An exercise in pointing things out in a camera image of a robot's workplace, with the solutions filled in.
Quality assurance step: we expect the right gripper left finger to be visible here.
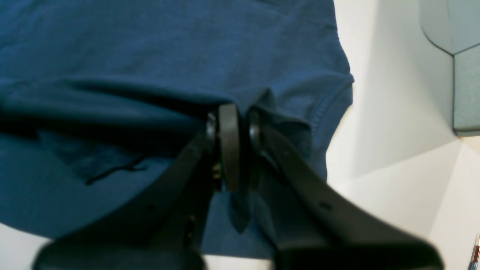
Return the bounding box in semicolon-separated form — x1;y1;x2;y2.
33;104;240;270

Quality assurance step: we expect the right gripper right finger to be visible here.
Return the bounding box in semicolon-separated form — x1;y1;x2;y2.
248;109;444;270

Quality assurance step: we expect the dark blue T-shirt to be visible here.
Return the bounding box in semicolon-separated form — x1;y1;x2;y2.
1;0;354;238

